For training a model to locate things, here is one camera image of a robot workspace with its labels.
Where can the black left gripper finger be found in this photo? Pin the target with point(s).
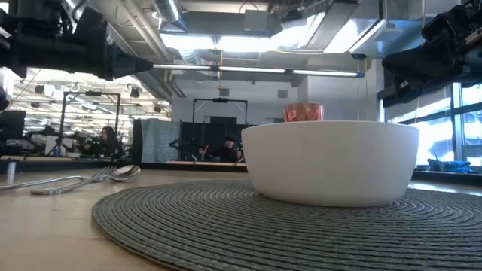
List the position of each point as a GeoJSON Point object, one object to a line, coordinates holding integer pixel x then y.
{"type": "Point", "coordinates": [128, 64]}

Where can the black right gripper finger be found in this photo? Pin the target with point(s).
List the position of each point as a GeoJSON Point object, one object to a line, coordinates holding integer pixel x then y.
{"type": "Point", "coordinates": [408, 62]}

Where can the silver spoon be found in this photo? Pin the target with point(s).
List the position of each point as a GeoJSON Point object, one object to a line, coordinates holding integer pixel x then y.
{"type": "Point", "coordinates": [128, 172]}

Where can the red faceted plastic cup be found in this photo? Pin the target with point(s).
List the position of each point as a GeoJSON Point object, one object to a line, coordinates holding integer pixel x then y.
{"type": "Point", "coordinates": [303, 112]}

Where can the silver fork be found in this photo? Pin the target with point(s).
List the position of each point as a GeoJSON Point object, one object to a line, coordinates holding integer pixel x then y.
{"type": "Point", "coordinates": [45, 181]}

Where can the black background robot arm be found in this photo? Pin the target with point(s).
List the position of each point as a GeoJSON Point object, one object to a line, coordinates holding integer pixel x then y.
{"type": "Point", "coordinates": [49, 133]}

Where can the person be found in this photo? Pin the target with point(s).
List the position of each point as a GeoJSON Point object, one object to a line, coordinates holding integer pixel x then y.
{"type": "Point", "coordinates": [227, 150]}
{"type": "Point", "coordinates": [107, 141]}

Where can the grey partition panel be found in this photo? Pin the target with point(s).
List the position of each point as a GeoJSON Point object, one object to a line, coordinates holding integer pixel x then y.
{"type": "Point", "coordinates": [158, 139]}

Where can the black monitor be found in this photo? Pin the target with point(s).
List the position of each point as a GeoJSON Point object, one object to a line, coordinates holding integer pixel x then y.
{"type": "Point", "coordinates": [11, 124]}

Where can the black partition panel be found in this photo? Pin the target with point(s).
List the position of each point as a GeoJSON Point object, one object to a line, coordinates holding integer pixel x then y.
{"type": "Point", "coordinates": [211, 131]}

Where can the blue bundle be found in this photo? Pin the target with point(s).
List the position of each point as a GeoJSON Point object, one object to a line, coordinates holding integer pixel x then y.
{"type": "Point", "coordinates": [450, 166]}

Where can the long tube light fixture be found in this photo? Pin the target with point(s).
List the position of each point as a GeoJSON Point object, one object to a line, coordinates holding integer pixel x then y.
{"type": "Point", "coordinates": [248, 70]}

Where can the white bowl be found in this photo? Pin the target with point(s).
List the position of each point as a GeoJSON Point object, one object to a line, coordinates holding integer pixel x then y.
{"type": "Point", "coordinates": [331, 162]}

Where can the grey round woven placemat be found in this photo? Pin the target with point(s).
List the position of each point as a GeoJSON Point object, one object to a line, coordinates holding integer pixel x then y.
{"type": "Point", "coordinates": [263, 233]}

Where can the black station frame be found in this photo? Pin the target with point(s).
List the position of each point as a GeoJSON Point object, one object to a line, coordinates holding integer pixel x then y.
{"type": "Point", "coordinates": [90, 93]}
{"type": "Point", "coordinates": [220, 100]}

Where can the round silver air duct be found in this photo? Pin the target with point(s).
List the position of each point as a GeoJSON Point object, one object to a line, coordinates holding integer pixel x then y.
{"type": "Point", "coordinates": [169, 11]}

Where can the grey wall vent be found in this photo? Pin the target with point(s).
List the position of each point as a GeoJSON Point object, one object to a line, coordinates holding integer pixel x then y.
{"type": "Point", "coordinates": [224, 92]}
{"type": "Point", "coordinates": [282, 93]}

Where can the black table frame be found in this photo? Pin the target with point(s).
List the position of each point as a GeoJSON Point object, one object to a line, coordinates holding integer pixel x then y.
{"type": "Point", "coordinates": [169, 165]}

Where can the silver metal post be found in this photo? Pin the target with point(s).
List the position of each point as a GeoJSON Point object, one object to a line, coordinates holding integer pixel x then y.
{"type": "Point", "coordinates": [11, 173]}

